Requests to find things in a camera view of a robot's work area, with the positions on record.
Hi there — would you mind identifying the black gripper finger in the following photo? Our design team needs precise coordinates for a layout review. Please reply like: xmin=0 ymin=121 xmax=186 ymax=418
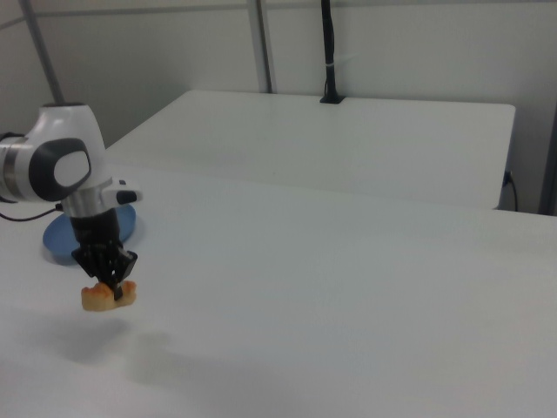
xmin=70 ymin=245 xmax=111 ymax=283
xmin=108 ymin=248 xmax=140 ymax=302

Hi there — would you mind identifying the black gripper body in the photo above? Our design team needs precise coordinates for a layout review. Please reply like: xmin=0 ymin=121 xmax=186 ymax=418
xmin=70 ymin=207 xmax=124 ymax=254

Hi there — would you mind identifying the orange glazed bread roll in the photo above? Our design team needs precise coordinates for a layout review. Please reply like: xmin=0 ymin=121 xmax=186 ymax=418
xmin=81 ymin=280 xmax=138 ymax=313

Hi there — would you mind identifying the blue round plate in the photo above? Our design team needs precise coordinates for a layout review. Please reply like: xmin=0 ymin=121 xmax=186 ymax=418
xmin=42 ymin=204 xmax=140 ymax=267

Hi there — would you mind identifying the white side table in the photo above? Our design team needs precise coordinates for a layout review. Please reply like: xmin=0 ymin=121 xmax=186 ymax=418
xmin=104 ymin=89 xmax=518 ymax=212

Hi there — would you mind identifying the black cable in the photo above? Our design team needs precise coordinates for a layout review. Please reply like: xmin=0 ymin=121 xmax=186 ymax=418
xmin=0 ymin=203 xmax=65 ymax=223

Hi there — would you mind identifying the grey partition post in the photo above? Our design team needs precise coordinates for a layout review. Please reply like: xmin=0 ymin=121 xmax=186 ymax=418
xmin=18 ymin=0 xmax=64 ymax=106
xmin=245 ymin=0 xmax=275 ymax=94

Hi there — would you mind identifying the black camera pole with clamp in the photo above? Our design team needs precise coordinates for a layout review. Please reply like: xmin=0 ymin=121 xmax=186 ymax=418
xmin=319 ymin=0 xmax=346 ymax=106

